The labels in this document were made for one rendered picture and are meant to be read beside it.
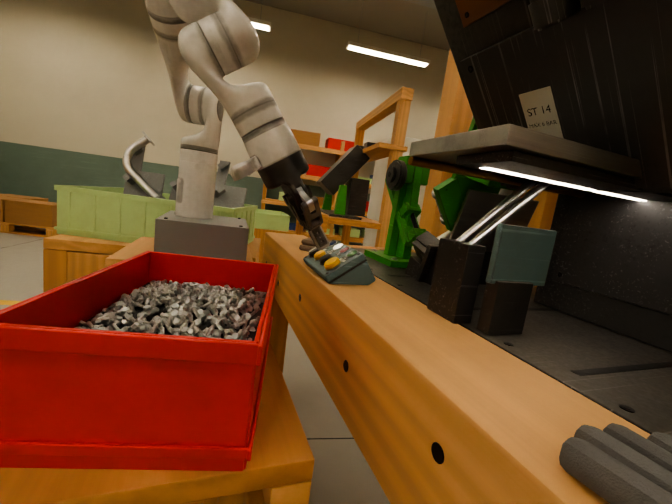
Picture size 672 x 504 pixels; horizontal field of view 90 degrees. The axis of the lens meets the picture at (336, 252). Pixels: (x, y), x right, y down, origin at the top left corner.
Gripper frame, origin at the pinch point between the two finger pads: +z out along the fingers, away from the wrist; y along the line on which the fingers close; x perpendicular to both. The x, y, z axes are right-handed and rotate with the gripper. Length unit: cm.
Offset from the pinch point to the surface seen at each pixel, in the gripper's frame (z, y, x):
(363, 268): 8.3, -1.8, -4.2
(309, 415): 99, 86, 27
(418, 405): 9.4, -30.9, 5.1
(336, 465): 101, 54, 25
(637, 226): 16.3, -22.9, -38.5
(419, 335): 9.8, -22.8, -0.8
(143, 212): -17, 81, 36
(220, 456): 4.2, -27.6, 21.6
